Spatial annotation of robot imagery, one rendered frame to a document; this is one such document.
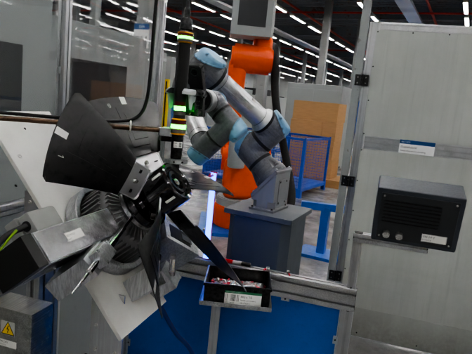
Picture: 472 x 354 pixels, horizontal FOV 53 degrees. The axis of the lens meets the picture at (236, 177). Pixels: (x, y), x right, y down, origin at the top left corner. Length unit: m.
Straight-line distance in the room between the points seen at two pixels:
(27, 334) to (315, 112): 8.36
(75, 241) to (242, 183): 4.21
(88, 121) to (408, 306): 2.54
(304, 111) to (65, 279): 8.53
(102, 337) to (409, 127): 2.22
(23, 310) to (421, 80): 2.44
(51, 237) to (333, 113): 8.40
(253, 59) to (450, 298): 3.26
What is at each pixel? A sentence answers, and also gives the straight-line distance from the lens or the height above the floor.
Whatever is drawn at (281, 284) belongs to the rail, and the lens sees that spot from 1.74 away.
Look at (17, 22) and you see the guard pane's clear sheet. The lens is 1.93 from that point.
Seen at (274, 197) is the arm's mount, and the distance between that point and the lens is 2.01.
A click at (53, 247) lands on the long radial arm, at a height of 1.11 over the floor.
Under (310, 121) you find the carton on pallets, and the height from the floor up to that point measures 1.20.
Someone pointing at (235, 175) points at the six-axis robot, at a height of 0.65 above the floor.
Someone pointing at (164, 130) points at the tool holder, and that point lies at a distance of 1.36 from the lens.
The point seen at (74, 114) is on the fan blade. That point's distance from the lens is 1.16.
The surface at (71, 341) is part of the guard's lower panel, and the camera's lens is 2.52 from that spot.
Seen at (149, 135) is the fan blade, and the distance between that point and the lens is 1.41.
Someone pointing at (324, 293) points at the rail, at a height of 0.82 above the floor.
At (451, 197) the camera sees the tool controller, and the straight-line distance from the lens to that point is 1.59.
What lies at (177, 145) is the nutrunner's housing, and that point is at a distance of 1.37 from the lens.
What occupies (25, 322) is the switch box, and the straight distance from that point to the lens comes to 1.45.
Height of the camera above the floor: 1.45
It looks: 9 degrees down
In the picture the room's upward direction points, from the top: 6 degrees clockwise
